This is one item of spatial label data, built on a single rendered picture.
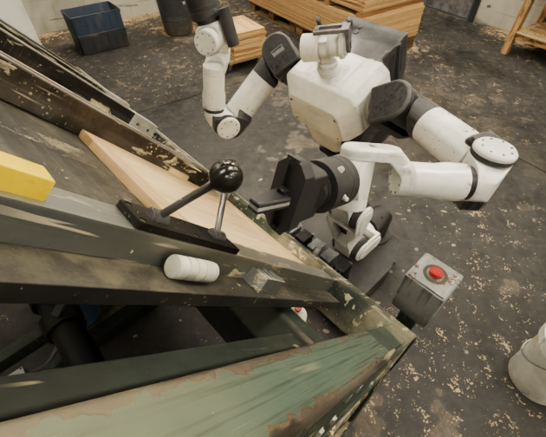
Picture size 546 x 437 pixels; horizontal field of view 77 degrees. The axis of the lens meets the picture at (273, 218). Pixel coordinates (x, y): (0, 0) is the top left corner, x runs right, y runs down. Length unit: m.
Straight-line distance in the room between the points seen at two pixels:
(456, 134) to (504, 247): 1.92
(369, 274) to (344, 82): 1.23
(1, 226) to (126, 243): 0.11
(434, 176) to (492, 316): 1.69
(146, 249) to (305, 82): 0.73
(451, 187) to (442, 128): 0.18
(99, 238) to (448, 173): 0.57
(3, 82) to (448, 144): 0.86
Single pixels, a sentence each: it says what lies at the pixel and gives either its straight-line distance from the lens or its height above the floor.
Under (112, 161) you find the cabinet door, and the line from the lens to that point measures 0.75.
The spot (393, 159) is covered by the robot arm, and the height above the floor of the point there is 1.39.
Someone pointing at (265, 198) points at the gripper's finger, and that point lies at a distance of 0.47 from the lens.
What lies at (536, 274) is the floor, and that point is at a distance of 2.64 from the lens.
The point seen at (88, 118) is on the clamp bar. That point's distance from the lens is 0.88.
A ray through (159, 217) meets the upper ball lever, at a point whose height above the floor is 1.46.
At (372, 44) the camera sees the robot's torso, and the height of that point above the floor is 1.39.
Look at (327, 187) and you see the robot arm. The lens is 0.54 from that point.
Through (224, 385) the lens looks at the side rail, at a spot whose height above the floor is 1.54.
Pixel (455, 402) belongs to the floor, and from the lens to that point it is 2.00.
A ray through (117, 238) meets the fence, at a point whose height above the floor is 1.48.
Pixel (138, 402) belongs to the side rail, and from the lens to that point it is 0.18.
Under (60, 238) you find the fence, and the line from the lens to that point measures 0.36.
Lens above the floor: 1.75
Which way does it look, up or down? 47 degrees down
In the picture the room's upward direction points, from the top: straight up
